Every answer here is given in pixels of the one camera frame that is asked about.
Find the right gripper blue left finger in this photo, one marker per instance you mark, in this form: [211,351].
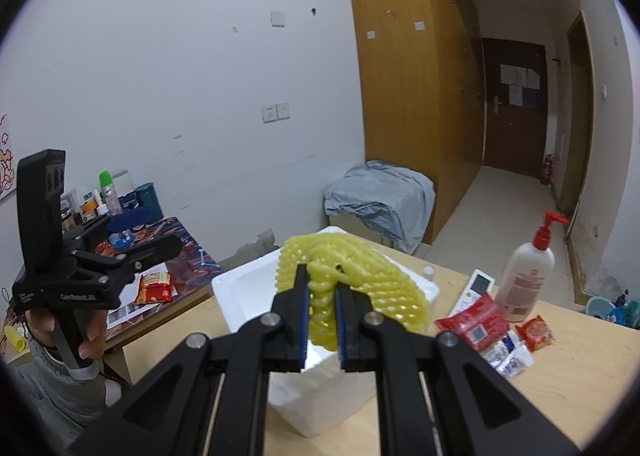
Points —
[208,396]

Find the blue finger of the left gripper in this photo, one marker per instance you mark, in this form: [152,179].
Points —
[101,228]
[132,260]

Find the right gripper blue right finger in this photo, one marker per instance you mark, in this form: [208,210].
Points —
[436,395]

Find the yellow foam fruit net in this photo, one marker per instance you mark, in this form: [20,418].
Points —
[333,258]

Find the grey jacket left forearm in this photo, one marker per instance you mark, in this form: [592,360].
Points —
[66,407]

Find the person's left hand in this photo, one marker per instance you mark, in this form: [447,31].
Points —
[52,331]

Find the dark teal cup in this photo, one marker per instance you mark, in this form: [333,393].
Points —
[147,199]

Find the green cap spray bottle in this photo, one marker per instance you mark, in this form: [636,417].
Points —
[109,193]

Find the red orange snack bag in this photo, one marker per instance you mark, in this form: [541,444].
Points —
[154,289]

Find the white printed paper sheet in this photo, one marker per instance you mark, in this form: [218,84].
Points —
[128,308]

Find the silver blue sachet pack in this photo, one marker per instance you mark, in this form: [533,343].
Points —
[509,356]

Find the red wet wipes pack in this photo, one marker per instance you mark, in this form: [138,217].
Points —
[479,326]

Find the white styrofoam box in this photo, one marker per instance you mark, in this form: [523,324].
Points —
[320,397]

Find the small red snack packet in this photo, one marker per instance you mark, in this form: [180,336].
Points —
[535,333]

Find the white remote control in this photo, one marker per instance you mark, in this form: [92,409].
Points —
[479,283]

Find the small clear blue bottle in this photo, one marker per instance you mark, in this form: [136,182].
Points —
[429,273]

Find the white lotion pump bottle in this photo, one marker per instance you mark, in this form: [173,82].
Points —
[530,266]

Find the blue grey cloth heap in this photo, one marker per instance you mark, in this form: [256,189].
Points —
[392,201]

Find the red fire extinguisher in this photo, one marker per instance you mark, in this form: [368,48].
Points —
[546,174]

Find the dark brown entrance door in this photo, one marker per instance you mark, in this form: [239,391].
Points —
[517,105]

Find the wooden wardrobe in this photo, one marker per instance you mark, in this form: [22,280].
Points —
[423,92]

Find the white wall switches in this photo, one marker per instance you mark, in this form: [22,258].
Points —
[275,112]

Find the side doorway frame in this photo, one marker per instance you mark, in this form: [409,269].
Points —
[581,116]

